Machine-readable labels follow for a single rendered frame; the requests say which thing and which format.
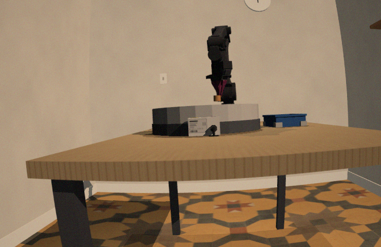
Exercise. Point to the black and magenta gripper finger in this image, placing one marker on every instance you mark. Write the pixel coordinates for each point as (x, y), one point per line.
(217, 86)
(223, 83)

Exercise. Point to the blue crate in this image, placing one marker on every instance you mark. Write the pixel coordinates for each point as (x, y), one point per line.
(284, 120)

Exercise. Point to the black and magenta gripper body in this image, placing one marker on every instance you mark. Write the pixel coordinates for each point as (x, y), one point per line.
(218, 77)

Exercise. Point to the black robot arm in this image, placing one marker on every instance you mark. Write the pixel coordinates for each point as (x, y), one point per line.
(221, 64)

